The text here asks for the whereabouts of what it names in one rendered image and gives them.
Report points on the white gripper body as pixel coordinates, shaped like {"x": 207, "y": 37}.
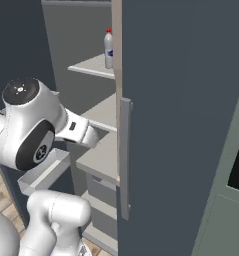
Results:
{"x": 91, "y": 136}

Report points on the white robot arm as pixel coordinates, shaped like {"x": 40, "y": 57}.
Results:
{"x": 27, "y": 126}

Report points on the grey door bin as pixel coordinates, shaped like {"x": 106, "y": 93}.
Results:
{"x": 47, "y": 170}

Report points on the dark slate fridge door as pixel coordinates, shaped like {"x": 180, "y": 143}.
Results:
{"x": 14, "y": 40}
{"x": 177, "y": 116}

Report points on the grey fridge shelf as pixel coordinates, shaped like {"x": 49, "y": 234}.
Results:
{"x": 104, "y": 111}
{"x": 94, "y": 66}
{"x": 101, "y": 160}

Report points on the grey fridge drawer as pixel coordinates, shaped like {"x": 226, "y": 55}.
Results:
{"x": 102, "y": 196}

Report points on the clear water bottle red cap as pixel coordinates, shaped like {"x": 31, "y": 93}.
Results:
{"x": 108, "y": 50}

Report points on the grey fridge body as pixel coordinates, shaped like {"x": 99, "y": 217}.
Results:
{"x": 81, "y": 30}

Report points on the pale green cabinet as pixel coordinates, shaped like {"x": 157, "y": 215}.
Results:
{"x": 224, "y": 216}

